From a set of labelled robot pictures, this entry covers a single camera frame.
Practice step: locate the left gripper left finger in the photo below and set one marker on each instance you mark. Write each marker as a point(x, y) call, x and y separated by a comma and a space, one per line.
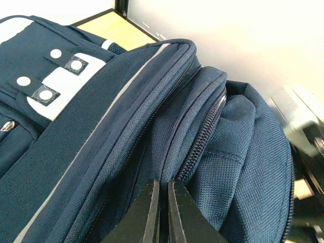
point(141, 223)

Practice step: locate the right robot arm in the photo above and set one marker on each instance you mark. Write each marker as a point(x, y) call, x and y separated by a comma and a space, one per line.
point(301, 116)

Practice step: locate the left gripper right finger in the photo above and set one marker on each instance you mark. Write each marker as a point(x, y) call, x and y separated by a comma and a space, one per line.
point(186, 222)

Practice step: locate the navy blue backpack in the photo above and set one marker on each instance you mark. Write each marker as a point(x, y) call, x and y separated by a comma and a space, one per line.
point(85, 124)

